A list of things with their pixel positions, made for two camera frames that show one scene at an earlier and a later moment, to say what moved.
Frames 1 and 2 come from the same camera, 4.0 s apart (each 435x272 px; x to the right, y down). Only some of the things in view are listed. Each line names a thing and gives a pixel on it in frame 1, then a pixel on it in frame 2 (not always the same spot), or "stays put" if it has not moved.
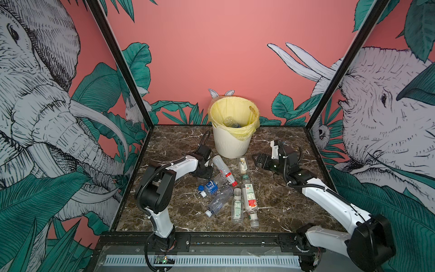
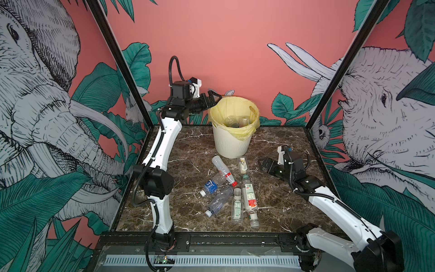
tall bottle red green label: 250,200 stays put
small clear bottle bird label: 243,166 stays put
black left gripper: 208,173 → 210,103
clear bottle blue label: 229,121 stays put
